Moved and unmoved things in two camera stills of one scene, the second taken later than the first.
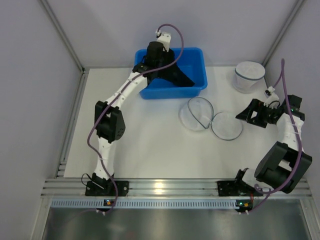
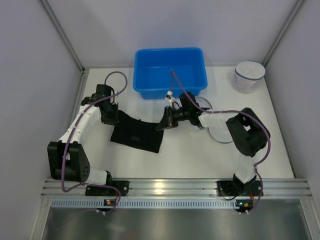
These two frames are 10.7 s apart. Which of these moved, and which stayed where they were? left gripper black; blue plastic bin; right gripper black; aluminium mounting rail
Moved: right gripper black; left gripper black
Stayed: blue plastic bin; aluminium mounting rail
